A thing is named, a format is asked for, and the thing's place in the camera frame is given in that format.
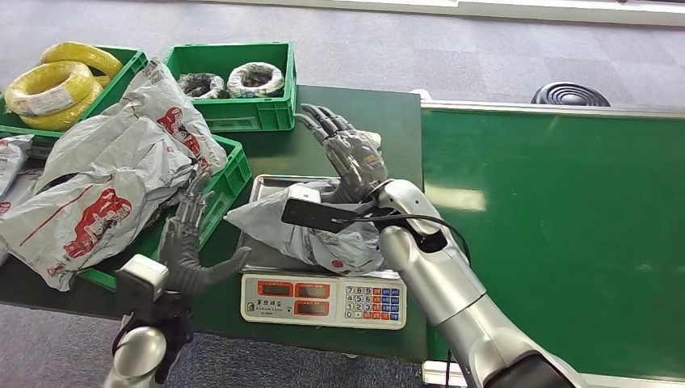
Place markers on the dark green table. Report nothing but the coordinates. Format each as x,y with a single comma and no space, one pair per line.
385,123

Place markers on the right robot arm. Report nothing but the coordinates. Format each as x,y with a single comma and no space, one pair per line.
428,268

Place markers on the steel scale tray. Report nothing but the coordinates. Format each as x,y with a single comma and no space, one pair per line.
267,185

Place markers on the green crate holding packages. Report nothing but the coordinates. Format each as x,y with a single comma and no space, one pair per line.
230,177

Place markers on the green conveyor belt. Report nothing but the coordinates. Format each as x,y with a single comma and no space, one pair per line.
562,214

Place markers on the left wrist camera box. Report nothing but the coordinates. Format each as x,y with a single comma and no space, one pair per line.
140,276

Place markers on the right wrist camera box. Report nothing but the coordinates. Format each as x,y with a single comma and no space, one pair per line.
316,214

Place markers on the large grey red-print package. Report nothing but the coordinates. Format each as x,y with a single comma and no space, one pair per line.
134,144

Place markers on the small grey package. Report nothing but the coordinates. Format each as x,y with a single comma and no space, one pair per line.
278,230

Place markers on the grey package red print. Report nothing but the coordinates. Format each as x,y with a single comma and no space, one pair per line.
80,225

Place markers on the white electronic scale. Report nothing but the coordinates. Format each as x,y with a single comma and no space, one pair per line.
326,300

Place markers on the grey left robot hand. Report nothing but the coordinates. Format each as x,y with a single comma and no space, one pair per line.
184,262

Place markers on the green crate with yellow coils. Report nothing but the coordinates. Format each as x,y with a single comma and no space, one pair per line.
120,80

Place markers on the black ribbed disc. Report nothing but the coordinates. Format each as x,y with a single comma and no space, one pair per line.
570,94

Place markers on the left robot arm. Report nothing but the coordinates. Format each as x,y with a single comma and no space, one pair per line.
139,353

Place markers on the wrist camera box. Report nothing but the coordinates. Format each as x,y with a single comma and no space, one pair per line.
316,214
140,276

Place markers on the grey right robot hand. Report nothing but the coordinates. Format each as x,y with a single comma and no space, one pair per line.
353,160

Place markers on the green crate with wrapped coils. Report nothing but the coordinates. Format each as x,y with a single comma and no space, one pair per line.
241,115

